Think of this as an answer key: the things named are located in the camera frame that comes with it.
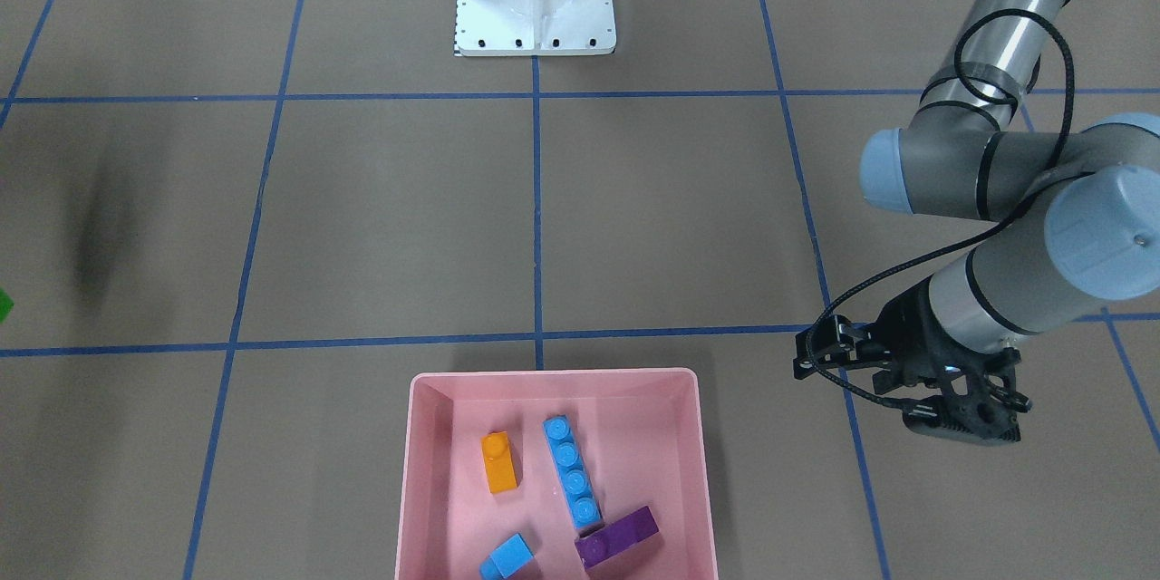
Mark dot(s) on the purple block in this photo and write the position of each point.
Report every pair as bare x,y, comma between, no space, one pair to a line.
616,538

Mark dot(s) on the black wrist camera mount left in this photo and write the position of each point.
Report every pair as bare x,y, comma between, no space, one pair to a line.
978,406

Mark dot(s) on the long blue block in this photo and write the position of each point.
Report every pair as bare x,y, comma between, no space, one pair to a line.
572,475

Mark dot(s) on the orange block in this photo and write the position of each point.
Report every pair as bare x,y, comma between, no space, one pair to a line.
499,462

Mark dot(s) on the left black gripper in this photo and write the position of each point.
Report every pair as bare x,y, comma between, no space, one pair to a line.
909,333

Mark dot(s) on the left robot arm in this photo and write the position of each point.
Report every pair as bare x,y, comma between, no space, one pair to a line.
1072,213

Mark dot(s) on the small blue block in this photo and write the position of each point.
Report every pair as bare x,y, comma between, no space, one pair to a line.
507,559

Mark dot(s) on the pink plastic box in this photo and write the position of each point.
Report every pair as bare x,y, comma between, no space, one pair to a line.
602,472

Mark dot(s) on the green block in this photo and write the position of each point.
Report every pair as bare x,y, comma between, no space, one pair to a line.
6,305

